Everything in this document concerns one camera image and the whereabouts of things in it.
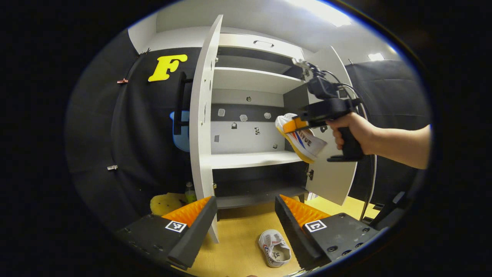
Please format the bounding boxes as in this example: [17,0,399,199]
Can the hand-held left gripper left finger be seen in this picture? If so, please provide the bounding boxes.
[115,196,218,270]

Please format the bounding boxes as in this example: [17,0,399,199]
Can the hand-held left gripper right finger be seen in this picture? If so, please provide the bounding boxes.
[275,194,381,270]

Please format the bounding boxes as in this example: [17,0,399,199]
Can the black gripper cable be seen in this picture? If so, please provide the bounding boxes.
[322,70,378,222]

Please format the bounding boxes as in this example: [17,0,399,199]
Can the white shoe cabinet door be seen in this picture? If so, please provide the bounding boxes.
[306,46,358,205]
[189,15,223,244]

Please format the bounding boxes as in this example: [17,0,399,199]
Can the white shoe cabinet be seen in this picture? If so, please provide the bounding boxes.
[209,33,312,210]

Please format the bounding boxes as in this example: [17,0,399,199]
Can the white canvas shoe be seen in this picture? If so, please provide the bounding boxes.
[258,230,292,268]
[275,113,328,164]

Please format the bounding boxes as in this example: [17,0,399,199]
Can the black backdrop cloth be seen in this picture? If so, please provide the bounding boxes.
[344,60,431,208]
[65,29,202,231]

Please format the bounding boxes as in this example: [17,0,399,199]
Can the black stand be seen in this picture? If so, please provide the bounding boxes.
[369,190,408,231]

